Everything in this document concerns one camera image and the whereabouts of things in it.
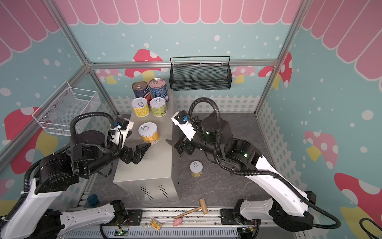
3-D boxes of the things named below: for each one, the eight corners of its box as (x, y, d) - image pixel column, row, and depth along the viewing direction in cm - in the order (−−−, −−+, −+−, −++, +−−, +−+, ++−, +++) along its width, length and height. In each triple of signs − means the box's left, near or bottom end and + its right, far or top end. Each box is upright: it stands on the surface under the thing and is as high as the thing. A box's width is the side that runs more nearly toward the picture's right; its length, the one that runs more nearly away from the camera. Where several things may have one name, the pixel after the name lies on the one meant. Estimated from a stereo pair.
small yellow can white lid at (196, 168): (189, 177, 89) (189, 173, 85) (190, 165, 94) (189, 161, 90) (202, 177, 89) (202, 173, 85) (202, 165, 94) (202, 161, 90)
